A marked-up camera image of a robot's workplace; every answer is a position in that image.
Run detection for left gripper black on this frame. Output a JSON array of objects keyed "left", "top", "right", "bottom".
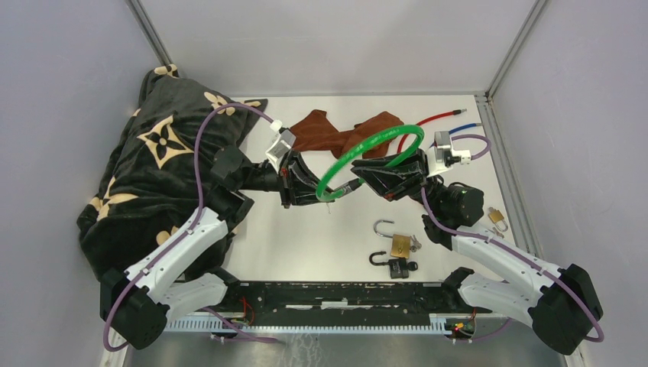
[{"left": 238, "top": 149, "right": 336, "bottom": 209}]

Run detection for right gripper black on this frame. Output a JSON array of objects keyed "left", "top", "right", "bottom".
[{"left": 352, "top": 145, "right": 446, "bottom": 213}]

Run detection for green cable lock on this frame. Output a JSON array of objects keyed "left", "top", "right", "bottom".
[{"left": 316, "top": 125, "right": 425, "bottom": 203}]

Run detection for red cable lock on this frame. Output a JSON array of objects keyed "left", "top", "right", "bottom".
[{"left": 397, "top": 109, "right": 467, "bottom": 154}]

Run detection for blue cable lock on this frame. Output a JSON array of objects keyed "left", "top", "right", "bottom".
[{"left": 430, "top": 123, "right": 483, "bottom": 147}]

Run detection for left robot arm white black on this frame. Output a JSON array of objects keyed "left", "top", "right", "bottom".
[{"left": 100, "top": 146, "right": 344, "bottom": 352}]

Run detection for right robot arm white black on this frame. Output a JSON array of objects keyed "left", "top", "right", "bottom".
[{"left": 352, "top": 151, "right": 604, "bottom": 355}]

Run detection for brown cloth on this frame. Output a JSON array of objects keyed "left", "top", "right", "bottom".
[{"left": 290, "top": 109, "right": 404, "bottom": 158}]

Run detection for open brass padlock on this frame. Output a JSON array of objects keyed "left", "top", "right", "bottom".
[{"left": 373, "top": 219, "right": 412, "bottom": 259}]

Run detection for silver padlock keys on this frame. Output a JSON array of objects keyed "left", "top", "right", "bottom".
[{"left": 410, "top": 235, "right": 422, "bottom": 252}]

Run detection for black padlock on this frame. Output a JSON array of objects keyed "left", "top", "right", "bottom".
[{"left": 368, "top": 252, "right": 410, "bottom": 279}]

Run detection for small brass padlock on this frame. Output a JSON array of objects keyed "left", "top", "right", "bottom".
[{"left": 488, "top": 206, "right": 509, "bottom": 232}]

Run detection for black floral blanket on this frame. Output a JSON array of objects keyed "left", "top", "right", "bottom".
[{"left": 76, "top": 64, "right": 268, "bottom": 278}]

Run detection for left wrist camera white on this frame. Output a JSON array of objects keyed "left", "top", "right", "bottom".
[{"left": 265, "top": 128, "right": 296, "bottom": 171}]

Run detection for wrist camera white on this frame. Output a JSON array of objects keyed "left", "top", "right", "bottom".
[
  {"left": 425, "top": 131, "right": 472, "bottom": 177},
  {"left": 265, "top": 128, "right": 296, "bottom": 171}
]

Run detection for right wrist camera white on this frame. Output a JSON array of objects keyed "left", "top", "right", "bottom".
[{"left": 425, "top": 131, "right": 472, "bottom": 177}]

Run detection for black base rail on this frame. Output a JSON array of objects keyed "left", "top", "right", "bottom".
[{"left": 213, "top": 281, "right": 490, "bottom": 326}]

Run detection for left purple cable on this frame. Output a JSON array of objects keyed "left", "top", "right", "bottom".
[{"left": 102, "top": 102, "right": 277, "bottom": 353}]

